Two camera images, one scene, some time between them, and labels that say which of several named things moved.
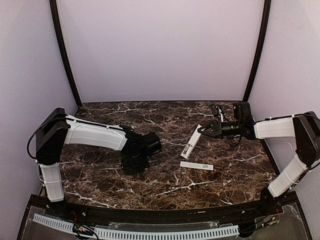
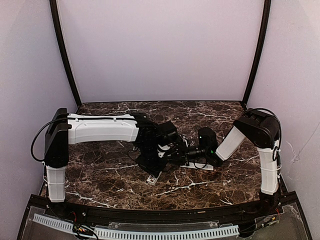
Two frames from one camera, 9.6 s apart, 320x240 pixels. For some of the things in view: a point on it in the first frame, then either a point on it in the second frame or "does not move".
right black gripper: x=218 y=128 to x=183 y=153
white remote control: x=191 y=143 to x=152 y=180
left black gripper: x=133 y=167 to x=149 y=163
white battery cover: x=197 y=165 does not move
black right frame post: x=266 y=24 does not move
